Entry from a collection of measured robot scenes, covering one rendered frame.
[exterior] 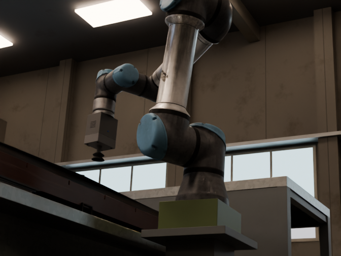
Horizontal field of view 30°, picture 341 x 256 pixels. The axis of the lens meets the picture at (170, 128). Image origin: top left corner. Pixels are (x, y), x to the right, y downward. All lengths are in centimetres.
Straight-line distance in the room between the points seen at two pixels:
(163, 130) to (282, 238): 92
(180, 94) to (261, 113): 927
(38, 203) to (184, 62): 61
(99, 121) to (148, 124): 41
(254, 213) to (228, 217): 78
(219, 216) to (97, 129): 60
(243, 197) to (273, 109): 843
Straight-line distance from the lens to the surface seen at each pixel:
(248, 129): 1098
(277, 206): 249
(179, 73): 177
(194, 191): 172
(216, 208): 168
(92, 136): 210
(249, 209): 253
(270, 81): 1118
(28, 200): 139
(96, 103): 215
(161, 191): 273
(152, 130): 170
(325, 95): 1057
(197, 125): 180
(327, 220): 302
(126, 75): 206
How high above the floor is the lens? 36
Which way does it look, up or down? 20 degrees up
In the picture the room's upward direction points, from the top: 3 degrees clockwise
